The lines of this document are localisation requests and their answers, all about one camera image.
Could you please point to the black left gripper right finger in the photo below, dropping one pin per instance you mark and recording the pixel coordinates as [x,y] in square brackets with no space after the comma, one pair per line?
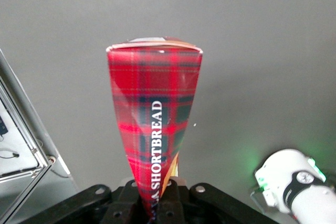
[204,203]

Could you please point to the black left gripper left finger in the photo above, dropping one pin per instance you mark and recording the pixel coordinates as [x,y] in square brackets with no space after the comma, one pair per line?
[86,203]

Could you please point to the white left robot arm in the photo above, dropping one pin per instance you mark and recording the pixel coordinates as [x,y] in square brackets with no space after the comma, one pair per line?
[294,182]

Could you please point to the aluminium frame rail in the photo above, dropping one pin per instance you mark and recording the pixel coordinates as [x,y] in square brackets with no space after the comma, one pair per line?
[26,134]

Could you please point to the red tartan shortbread cookie box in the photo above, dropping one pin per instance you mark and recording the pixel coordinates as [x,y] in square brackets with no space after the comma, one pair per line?
[157,103]

